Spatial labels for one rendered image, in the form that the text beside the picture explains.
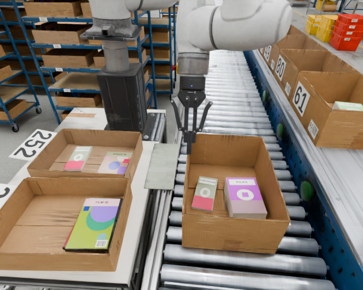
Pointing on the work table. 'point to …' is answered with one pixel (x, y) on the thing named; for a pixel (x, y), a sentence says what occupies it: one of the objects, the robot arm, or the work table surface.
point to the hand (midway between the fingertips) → (189, 142)
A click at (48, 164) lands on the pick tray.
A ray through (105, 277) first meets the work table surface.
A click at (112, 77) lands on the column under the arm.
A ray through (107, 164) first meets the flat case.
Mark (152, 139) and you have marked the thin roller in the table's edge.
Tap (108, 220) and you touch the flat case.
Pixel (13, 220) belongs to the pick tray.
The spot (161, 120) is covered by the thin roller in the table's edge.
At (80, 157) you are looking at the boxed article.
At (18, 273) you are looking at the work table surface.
